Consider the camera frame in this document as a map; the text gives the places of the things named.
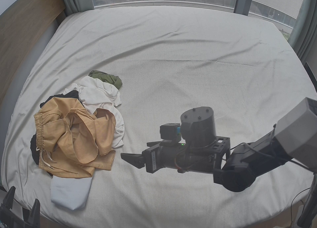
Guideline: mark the bed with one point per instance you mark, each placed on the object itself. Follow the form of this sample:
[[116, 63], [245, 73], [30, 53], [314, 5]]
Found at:
[[188, 73]]

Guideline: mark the pale grey garment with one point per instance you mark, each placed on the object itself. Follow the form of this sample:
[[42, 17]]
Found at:
[[71, 192]]

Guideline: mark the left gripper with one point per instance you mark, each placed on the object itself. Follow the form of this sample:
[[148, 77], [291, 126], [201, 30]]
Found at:
[[7, 218]]

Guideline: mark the olive green garment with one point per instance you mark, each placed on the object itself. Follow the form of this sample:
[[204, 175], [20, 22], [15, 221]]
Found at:
[[106, 77]]

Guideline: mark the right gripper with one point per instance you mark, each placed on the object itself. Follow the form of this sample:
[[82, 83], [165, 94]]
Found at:
[[168, 157]]

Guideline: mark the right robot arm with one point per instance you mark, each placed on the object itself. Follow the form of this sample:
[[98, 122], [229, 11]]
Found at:
[[292, 132]]

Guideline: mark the white garment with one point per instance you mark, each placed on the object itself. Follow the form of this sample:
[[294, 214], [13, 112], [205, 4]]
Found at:
[[99, 95]]

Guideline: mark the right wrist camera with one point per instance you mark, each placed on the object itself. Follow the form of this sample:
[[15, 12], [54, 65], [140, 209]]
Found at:
[[169, 130]]

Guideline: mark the tan shorts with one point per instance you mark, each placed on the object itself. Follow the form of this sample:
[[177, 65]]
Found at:
[[74, 135]]

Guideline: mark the black garment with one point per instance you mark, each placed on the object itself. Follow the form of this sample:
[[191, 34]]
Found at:
[[73, 95]]

